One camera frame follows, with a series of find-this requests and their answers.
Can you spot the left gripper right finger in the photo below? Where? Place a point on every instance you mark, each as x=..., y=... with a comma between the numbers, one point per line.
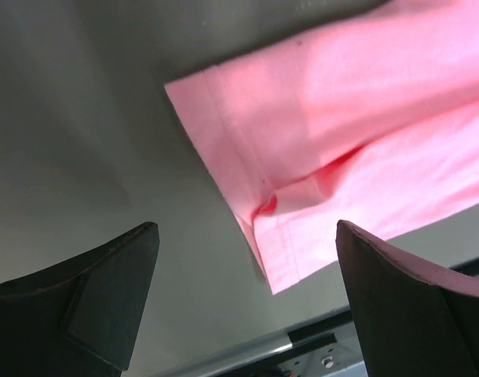
x=412, y=317

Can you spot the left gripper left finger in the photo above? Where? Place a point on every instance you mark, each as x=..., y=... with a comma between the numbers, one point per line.
x=81, y=316

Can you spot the pink t-shirt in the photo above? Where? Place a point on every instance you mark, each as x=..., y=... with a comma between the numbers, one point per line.
x=374, y=120

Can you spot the aluminium frame rail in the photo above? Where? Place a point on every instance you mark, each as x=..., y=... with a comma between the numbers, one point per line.
x=272, y=355

